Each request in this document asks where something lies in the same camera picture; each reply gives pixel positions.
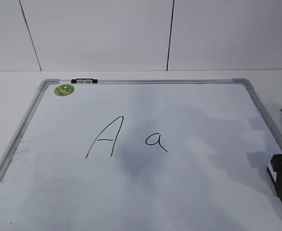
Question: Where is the white board with aluminium frame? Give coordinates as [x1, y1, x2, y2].
[0, 79, 282, 231]

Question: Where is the round green magnet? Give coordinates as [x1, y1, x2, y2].
[54, 84, 75, 96]

